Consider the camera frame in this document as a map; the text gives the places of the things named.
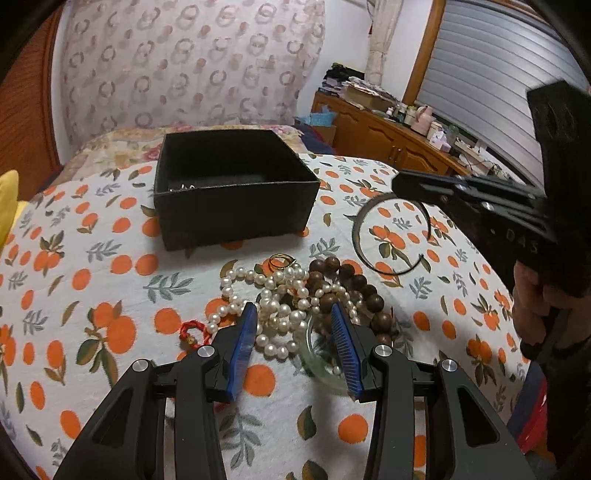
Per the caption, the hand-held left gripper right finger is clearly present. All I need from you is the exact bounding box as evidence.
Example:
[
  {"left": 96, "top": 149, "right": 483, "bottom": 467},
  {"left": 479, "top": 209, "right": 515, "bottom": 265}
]
[{"left": 330, "top": 304, "right": 539, "bottom": 480}]

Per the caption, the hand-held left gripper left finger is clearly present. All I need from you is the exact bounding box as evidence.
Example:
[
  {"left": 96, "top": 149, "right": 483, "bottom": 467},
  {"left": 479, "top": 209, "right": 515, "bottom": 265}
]
[{"left": 53, "top": 302, "right": 258, "bottom": 480}]

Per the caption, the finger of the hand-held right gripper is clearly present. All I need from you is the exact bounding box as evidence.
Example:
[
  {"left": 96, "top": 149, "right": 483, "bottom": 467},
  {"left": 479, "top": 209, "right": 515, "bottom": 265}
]
[{"left": 392, "top": 169, "right": 551, "bottom": 232}]

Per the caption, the translucent green bangle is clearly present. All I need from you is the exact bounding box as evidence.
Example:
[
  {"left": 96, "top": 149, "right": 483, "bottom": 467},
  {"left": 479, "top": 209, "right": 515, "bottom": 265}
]
[{"left": 298, "top": 314, "right": 366, "bottom": 396}]

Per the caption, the white pearl necklace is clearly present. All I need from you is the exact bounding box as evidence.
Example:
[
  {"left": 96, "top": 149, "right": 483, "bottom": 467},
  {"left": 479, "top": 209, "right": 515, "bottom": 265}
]
[{"left": 207, "top": 265, "right": 362, "bottom": 361}]

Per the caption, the brown wooden bead bracelet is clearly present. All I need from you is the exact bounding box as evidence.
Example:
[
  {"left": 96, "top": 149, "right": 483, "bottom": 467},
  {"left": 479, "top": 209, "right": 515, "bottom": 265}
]
[{"left": 308, "top": 257, "right": 399, "bottom": 348}]

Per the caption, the thin black hoop necklace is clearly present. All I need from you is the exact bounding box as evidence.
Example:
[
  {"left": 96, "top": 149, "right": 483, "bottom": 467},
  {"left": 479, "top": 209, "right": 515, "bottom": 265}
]
[{"left": 350, "top": 193, "right": 433, "bottom": 276}]

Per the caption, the black jewelry box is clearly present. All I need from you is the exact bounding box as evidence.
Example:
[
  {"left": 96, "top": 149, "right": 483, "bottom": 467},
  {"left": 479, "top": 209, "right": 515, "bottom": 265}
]
[{"left": 153, "top": 128, "right": 321, "bottom": 252}]

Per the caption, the person's right forearm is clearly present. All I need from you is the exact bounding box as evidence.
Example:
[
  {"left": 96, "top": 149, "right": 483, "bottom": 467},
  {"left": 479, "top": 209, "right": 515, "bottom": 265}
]
[{"left": 522, "top": 291, "right": 591, "bottom": 468}]

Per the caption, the person's right hand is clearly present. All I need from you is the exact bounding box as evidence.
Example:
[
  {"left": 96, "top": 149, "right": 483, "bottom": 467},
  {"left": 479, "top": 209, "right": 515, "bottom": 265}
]
[{"left": 512, "top": 259, "right": 563, "bottom": 348}]

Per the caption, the white power strip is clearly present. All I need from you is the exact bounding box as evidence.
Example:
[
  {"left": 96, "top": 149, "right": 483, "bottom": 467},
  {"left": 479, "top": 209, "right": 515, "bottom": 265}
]
[{"left": 455, "top": 138, "right": 491, "bottom": 158}]

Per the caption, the pink jug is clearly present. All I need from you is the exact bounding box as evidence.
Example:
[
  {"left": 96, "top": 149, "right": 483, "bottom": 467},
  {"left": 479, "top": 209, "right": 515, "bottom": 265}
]
[{"left": 412, "top": 104, "right": 435, "bottom": 136}]

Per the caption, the wooden dresser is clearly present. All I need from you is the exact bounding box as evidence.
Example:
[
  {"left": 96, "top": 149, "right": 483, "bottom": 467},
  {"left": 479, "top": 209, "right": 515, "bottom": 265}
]
[{"left": 313, "top": 90, "right": 468, "bottom": 177}]

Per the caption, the grey window blind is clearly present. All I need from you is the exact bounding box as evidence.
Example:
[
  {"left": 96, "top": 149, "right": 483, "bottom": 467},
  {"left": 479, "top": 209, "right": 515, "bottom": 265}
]
[{"left": 416, "top": 0, "right": 589, "bottom": 185}]

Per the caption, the dark blue cloth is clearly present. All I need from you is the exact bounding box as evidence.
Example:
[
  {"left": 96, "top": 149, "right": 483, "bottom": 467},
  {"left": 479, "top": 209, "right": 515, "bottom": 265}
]
[{"left": 294, "top": 117, "right": 337, "bottom": 156}]

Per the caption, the light blue cloth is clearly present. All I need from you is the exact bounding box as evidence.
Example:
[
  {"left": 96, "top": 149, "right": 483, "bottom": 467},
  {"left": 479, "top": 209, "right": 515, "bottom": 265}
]
[{"left": 309, "top": 105, "right": 339, "bottom": 127}]

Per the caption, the beige curtain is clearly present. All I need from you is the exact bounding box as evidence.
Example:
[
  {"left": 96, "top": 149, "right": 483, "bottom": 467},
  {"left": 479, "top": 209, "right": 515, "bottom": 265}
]
[{"left": 365, "top": 0, "right": 400, "bottom": 86}]

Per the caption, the orange print bedsheet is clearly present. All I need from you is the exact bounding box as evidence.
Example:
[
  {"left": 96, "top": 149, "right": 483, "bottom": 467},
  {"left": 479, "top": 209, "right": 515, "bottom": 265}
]
[{"left": 0, "top": 152, "right": 533, "bottom": 480}]

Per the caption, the red plastic stool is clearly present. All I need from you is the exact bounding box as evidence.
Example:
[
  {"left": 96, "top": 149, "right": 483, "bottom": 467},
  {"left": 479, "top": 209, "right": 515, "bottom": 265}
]
[{"left": 507, "top": 364, "right": 551, "bottom": 459}]

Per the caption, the floral quilt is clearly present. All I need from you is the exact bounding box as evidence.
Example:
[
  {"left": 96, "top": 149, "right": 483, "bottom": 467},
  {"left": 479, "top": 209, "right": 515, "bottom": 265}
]
[{"left": 60, "top": 124, "right": 306, "bottom": 186}]

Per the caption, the yellow pillow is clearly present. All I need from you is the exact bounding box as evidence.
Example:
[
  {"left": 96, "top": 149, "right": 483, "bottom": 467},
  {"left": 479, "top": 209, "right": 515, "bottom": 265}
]
[{"left": 0, "top": 170, "right": 25, "bottom": 254}]

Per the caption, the circle patterned pillow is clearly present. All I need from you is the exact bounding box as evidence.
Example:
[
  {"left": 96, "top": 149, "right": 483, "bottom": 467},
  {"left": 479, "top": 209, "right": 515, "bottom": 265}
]
[{"left": 48, "top": 0, "right": 327, "bottom": 147}]

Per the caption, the wooden headboard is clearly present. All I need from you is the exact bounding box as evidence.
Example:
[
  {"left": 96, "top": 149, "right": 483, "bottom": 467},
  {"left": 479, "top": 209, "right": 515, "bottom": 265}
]
[{"left": 0, "top": 9, "right": 64, "bottom": 200}]

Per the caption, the red string bracelet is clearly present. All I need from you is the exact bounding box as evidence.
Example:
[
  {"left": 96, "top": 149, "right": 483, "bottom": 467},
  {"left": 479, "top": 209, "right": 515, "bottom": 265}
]
[{"left": 179, "top": 320, "right": 209, "bottom": 352}]

